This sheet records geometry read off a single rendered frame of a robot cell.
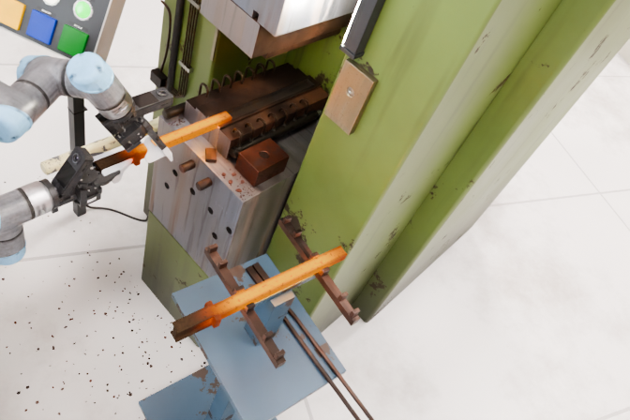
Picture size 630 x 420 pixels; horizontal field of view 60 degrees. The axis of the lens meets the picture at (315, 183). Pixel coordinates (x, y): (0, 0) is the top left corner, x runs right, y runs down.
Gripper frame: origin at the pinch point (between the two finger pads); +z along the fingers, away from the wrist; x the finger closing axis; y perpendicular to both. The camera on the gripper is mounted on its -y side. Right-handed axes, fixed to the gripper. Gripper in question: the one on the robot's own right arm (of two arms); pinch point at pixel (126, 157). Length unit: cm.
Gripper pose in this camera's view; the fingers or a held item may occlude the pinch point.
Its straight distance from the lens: 141.1
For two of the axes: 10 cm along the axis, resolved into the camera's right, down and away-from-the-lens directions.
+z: 6.6, -3.9, 6.4
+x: 6.9, 6.5, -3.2
